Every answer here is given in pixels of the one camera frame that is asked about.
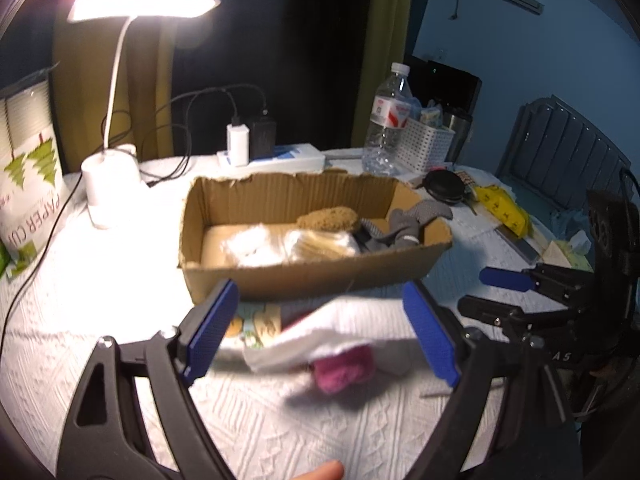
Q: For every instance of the black box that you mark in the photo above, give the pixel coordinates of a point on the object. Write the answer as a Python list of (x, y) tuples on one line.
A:
[(450, 87)]

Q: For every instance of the cartoon printed packet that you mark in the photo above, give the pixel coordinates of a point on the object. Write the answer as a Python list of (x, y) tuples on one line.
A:
[(260, 327)]

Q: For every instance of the olive curtain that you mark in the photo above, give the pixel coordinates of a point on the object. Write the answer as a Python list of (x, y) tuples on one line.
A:
[(382, 55)]

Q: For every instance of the metal ruler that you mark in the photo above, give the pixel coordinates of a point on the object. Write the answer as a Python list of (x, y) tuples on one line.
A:
[(517, 244)]

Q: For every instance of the black charger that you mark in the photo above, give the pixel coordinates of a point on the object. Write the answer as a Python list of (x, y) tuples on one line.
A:
[(262, 137)]

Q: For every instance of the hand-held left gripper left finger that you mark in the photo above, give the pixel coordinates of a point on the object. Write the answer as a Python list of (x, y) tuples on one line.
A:
[(210, 332)]

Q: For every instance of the clear water bottle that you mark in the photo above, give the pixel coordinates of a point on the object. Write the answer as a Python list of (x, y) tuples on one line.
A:
[(385, 130)]

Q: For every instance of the black round case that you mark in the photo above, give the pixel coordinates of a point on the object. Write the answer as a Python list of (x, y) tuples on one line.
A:
[(445, 187)]

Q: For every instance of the cardboard box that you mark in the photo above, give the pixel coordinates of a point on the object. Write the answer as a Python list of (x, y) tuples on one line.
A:
[(300, 280)]

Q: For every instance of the grey sock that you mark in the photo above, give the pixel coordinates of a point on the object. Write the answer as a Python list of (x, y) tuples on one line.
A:
[(395, 230)]

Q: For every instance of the white power strip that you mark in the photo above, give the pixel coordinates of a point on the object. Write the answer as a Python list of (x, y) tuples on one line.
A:
[(295, 157)]

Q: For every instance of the steel tumbler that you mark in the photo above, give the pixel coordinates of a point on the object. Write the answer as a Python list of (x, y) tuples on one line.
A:
[(459, 132)]

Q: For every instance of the tissue packet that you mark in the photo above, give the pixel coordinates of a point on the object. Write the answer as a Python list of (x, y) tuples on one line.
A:
[(567, 251)]

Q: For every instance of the pink fluffy cloth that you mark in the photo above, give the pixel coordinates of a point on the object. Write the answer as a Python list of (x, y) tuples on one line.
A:
[(345, 370)]

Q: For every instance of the clear plastic bag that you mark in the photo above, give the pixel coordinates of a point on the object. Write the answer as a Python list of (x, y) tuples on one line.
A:
[(290, 247)]

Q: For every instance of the brown sponge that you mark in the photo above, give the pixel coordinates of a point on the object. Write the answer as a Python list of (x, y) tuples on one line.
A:
[(327, 218)]

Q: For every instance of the white desk lamp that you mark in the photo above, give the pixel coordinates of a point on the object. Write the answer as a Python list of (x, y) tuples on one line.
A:
[(110, 180)]

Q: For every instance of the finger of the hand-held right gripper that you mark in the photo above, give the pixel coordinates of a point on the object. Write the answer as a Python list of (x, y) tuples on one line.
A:
[(487, 310), (502, 278)]

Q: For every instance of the paper cup bag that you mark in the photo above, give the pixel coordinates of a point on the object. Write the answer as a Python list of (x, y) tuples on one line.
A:
[(30, 185)]

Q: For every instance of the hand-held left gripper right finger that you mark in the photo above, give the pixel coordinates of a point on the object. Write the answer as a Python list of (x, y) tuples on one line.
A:
[(432, 335)]

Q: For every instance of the white plastic basket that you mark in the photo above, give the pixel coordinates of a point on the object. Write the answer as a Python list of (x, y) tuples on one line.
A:
[(425, 145)]

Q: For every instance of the grey slatted chair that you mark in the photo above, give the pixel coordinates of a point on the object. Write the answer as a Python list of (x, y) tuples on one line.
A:
[(565, 150)]

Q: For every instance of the yellow packet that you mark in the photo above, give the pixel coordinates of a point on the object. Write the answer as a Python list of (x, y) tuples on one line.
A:
[(502, 207)]

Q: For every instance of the white cloth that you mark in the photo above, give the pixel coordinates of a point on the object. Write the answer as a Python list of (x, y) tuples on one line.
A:
[(340, 322)]

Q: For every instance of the white charger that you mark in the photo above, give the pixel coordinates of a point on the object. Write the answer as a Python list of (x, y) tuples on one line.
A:
[(238, 145)]

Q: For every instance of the person's left hand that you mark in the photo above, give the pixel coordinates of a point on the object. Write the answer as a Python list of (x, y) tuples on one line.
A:
[(320, 471)]

